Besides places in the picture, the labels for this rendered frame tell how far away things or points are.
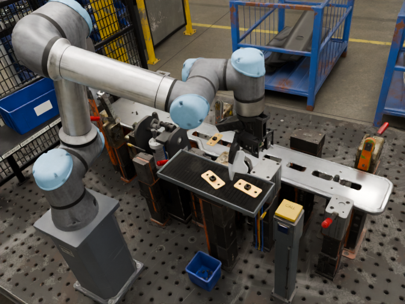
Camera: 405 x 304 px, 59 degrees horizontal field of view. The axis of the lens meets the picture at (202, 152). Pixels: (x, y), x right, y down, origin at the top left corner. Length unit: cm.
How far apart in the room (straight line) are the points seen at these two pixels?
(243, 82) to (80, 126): 53
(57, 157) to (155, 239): 67
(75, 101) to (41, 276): 88
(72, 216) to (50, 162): 19
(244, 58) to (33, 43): 45
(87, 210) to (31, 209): 83
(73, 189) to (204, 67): 56
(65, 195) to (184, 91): 55
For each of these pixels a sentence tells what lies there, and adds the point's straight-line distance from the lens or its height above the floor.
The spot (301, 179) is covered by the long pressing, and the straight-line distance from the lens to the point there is 139.
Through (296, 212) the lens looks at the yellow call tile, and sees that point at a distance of 107.
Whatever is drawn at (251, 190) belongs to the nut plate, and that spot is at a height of 116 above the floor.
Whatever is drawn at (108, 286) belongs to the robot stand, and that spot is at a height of 80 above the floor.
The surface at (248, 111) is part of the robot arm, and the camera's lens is 89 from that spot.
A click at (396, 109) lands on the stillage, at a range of 331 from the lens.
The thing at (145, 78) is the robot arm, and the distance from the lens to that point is 78.
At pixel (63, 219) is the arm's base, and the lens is 122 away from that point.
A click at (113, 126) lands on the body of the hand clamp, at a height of 105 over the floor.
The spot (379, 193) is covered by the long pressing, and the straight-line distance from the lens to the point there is 139.
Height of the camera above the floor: 198
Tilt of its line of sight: 40 degrees down
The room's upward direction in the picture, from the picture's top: 9 degrees counter-clockwise
